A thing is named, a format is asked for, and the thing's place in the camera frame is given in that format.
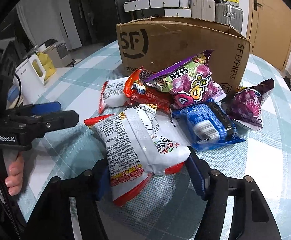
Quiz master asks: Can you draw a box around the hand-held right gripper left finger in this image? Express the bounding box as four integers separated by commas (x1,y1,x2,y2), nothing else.
23,160,111,240

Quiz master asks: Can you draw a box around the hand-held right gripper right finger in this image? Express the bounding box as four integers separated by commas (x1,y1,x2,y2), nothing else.
187,152,282,240

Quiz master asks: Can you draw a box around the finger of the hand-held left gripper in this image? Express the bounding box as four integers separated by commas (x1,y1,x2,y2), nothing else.
18,110,79,138
7,102,61,121

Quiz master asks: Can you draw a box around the large white red snack packet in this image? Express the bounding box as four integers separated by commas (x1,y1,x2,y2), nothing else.
84,104,193,207

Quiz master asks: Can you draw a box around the blue cookie packet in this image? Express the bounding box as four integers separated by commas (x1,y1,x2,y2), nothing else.
171,100,246,152

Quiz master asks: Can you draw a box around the small white red packet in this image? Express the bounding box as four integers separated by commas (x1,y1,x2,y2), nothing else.
98,77,131,114

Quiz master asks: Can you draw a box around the small purple snack bag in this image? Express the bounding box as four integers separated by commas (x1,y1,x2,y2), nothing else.
222,78,275,131

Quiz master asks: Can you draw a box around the large purple snack bag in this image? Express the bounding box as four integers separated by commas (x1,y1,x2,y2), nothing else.
144,49,227,110

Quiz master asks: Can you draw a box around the red cookie packet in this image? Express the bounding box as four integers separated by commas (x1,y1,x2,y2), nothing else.
124,67,173,114

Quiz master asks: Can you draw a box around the brown cardboard box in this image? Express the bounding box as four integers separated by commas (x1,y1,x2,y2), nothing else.
115,16,251,100

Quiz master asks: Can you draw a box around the person's left hand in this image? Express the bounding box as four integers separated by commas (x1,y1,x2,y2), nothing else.
0,152,26,196

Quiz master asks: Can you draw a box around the white electric kettle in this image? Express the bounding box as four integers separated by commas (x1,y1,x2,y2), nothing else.
13,52,47,103

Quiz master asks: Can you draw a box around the yellow plastic bag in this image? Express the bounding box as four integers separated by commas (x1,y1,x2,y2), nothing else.
37,51,57,80

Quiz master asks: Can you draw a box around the grey refrigerator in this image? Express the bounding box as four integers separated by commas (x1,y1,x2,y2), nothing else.
88,0,126,40

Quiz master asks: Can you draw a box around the white desk with drawers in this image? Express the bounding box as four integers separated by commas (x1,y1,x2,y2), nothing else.
124,0,192,18

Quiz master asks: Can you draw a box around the silver suitcase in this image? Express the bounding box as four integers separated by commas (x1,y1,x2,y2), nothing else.
215,2,244,32

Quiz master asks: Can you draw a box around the wooden door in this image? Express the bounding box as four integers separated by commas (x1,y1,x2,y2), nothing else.
245,0,291,72

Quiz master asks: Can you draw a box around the beige suitcase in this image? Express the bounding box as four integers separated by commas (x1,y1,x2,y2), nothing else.
190,0,216,22

